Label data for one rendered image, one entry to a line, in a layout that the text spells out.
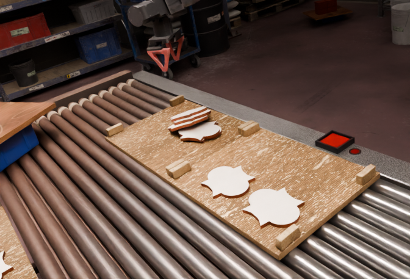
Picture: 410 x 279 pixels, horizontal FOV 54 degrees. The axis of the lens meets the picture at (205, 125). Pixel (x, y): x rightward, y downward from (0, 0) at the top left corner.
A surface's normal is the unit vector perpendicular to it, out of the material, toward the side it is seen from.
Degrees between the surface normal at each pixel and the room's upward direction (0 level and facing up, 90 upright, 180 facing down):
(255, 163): 0
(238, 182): 0
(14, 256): 0
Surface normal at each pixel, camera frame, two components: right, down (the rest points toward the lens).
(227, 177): -0.18, -0.88
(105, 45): 0.51, 0.31
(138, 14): -0.55, 0.47
